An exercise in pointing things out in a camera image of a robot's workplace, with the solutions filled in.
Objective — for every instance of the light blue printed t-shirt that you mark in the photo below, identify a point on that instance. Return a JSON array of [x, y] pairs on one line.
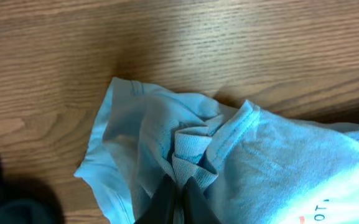
[[251, 165]]

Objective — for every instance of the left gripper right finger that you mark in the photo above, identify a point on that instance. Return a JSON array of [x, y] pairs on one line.
[[196, 209]]

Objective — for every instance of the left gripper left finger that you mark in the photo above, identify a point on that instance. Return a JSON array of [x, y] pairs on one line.
[[162, 205]]

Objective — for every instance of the black folded t-shirt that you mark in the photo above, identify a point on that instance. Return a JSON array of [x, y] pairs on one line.
[[25, 200]]

